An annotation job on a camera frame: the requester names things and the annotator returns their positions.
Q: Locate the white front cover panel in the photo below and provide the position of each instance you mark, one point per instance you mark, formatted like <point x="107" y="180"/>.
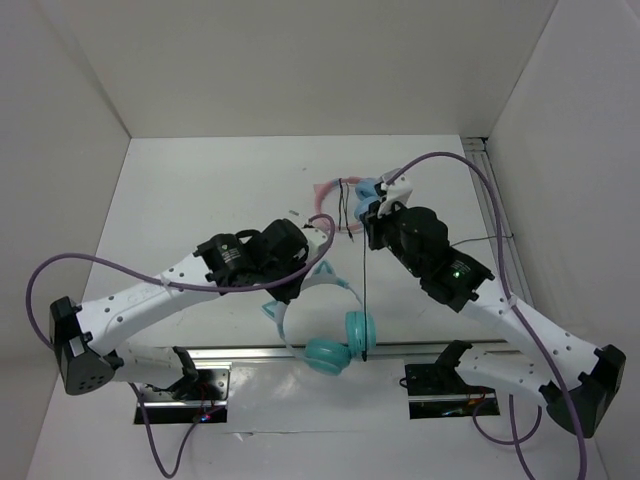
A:
<point x="289" y="397"/>

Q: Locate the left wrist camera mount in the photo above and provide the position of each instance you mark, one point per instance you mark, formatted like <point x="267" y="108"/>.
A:
<point x="317" y="243"/>

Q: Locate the front aluminium rail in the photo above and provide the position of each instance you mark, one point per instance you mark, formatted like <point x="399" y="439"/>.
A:
<point x="402" y="350"/>

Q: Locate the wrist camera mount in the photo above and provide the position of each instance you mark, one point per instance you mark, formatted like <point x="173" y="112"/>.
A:
<point x="317" y="243"/>
<point x="392" y="188"/>

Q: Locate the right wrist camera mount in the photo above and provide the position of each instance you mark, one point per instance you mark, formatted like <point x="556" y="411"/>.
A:
<point x="392" y="188"/>

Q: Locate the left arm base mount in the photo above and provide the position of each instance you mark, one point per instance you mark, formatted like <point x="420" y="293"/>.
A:
<point x="204" y="402"/>

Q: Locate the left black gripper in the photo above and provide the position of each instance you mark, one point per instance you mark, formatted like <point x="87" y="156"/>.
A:
<point x="287" y="292"/>

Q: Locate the pink blue cat headphones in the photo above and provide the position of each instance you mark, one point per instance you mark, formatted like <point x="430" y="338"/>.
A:
<point x="345" y="194"/>

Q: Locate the teal cat ear headphones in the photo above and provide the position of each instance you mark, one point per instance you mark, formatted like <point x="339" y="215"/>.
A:
<point x="322" y="337"/>

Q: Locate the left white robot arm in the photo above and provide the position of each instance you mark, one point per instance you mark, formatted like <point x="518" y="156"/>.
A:
<point x="91" y="340"/>

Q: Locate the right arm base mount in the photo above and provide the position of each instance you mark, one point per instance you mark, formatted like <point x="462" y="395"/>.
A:
<point x="436" y="392"/>

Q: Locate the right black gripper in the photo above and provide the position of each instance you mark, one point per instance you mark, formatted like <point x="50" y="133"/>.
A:
<point x="373" y="223"/>

